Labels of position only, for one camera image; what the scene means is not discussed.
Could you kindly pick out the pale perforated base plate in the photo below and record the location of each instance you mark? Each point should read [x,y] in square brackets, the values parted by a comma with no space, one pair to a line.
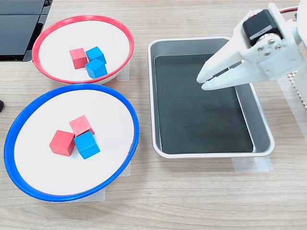
[291,76]

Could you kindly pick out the black flat device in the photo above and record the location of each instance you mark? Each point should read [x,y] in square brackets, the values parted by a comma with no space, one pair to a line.
[14,36]

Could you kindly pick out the clear tape strip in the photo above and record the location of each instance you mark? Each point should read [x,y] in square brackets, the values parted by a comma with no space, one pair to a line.
[126,72]
[102,195]
[251,165]
[128,171]

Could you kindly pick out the small black object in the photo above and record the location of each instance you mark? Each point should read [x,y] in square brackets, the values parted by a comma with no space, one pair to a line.
[1,106]

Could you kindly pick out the red-rimmed white plate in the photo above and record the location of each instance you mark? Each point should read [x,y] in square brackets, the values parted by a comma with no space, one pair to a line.
[60,36]

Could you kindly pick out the black tray mat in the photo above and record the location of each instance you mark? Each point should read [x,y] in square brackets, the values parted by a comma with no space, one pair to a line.
[196,115]

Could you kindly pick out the red wooden cube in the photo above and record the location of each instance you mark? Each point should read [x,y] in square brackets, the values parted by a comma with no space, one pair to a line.
[61,143]
[78,58]
[80,124]

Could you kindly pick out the steel tray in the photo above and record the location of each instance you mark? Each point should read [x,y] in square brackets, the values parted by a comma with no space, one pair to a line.
[251,115]

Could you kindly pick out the blue-rimmed white plate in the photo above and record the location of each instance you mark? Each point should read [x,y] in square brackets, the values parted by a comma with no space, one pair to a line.
[48,172]

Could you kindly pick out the blue wooden cube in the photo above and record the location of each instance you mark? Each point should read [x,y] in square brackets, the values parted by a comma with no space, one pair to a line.
[86,145]
[96,69]
[96,53]

